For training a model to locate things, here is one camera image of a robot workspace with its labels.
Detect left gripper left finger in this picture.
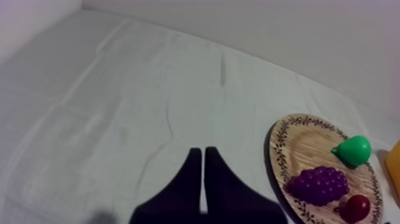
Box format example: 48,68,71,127
129,147,203,224

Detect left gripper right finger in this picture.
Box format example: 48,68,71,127
204,146,289,224

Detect round wooden board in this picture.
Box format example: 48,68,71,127
268,113,385,224

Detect yellow plastic basket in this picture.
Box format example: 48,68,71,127
385,139,400,197

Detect purple toy grapes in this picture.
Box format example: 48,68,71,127
286,166,351,207

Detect small red fruit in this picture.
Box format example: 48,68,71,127
333,194,371,224

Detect green toy pear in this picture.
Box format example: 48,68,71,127
331,135,372,167

